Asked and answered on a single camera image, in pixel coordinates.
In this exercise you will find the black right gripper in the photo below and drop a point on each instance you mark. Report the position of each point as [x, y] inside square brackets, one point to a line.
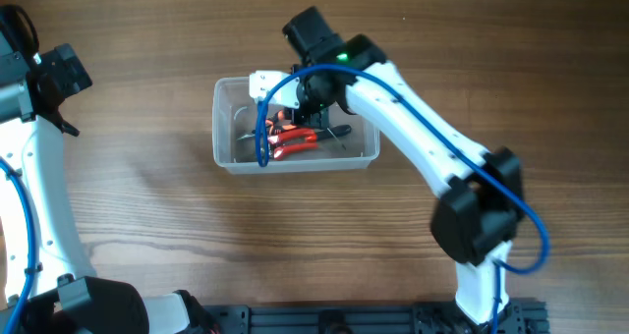
[313, 112]

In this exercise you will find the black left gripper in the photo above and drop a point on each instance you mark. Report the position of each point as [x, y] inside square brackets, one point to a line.
[65, 67]

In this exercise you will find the black red handle screwdriver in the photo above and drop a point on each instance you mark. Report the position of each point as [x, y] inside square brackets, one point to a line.
[340, 131]

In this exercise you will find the red handle pruning shears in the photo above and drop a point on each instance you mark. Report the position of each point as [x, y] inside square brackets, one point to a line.
[283, 143]

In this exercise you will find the green handle screwdriver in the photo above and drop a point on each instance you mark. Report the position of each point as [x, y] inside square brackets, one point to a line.
[336, 138]

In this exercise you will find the red black handle pliers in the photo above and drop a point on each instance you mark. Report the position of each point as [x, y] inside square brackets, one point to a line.
[273, 123]

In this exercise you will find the clear plastic container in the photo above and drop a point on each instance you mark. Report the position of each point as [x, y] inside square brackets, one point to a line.
[234, 116]

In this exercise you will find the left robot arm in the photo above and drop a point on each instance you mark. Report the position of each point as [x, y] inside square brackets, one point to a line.
[51, 286]

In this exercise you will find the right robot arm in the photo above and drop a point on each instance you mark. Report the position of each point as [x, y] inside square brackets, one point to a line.
[479, 193]

